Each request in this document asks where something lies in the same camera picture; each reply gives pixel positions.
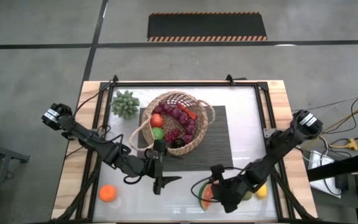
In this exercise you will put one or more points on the green pear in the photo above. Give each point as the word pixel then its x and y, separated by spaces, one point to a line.
pixel 248 196

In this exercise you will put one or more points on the purple grapes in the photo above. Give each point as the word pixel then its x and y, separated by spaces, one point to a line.
pixel 183 119

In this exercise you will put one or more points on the orange fruit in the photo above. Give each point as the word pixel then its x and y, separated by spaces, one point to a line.
pixel 107 193

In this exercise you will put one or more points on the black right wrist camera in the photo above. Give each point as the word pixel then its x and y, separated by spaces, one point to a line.
pixel 217 172

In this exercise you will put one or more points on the green grape bunch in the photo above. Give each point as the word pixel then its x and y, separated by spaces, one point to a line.
pixel 125 104

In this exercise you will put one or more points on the yellow lemon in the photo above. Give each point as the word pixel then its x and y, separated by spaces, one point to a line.
pixel 262 191

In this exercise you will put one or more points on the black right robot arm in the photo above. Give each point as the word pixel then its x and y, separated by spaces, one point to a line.
pixel 284 140

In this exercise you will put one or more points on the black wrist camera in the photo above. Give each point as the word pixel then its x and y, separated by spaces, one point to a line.
pixel 160 147
pixel 217 172

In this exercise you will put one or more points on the watermelon slice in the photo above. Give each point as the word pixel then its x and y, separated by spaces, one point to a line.
pixel 208 193

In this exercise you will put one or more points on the black striped-edge floor mat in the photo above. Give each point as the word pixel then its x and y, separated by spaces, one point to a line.
pixel 207 26

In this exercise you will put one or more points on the dark grey woven placemat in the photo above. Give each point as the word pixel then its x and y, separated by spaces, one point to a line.
pixel 216 140

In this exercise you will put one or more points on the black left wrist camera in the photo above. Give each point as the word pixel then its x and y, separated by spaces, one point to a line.
pixel 160 147

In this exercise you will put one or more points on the green apple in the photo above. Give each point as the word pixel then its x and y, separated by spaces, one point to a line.
pixel 158 133

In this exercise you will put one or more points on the white box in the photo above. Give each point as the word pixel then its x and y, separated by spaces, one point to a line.
pixel 319 161

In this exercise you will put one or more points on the red chili pepper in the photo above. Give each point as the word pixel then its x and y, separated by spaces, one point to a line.
pixel 187 112

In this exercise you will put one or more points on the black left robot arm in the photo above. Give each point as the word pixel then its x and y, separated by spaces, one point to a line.
pixel 89 138

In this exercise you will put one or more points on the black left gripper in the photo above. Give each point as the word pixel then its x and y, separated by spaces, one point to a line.
pixel 156 165

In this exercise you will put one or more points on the red apple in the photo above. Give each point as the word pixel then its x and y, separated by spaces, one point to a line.
pixel 156 120

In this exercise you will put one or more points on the red grape bunch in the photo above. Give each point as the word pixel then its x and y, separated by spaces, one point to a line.
pixel 171 135

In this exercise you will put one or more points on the black table frame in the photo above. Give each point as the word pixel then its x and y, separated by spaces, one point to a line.
pixel 182 84

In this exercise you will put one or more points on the dark plum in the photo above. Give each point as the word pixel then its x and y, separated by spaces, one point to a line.
pixel 177 143

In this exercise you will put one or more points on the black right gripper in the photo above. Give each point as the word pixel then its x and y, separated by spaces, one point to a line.
pixel 232 191

